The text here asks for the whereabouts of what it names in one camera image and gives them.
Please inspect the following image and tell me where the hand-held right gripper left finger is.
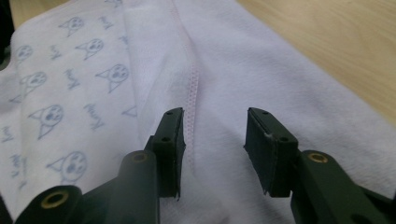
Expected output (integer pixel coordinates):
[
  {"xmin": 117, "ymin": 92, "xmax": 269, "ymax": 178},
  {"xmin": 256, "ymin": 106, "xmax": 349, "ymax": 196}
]
[{"xmin": 144, "ymin": 106, "xmax": 187, "ymax": 200}]

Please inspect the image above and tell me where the white towel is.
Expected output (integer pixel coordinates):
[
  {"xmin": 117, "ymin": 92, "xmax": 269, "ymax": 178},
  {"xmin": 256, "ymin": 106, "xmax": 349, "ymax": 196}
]
[{"xmin": 0, "ymin": 0, "xmax": 396, "ymax": 224}]

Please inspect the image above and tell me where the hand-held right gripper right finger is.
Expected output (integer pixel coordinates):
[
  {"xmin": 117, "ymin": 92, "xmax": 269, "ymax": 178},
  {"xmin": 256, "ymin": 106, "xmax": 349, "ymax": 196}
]
[{"xmin": 243, "ymin": 106, "xmax": 300, "ymax": 199}]

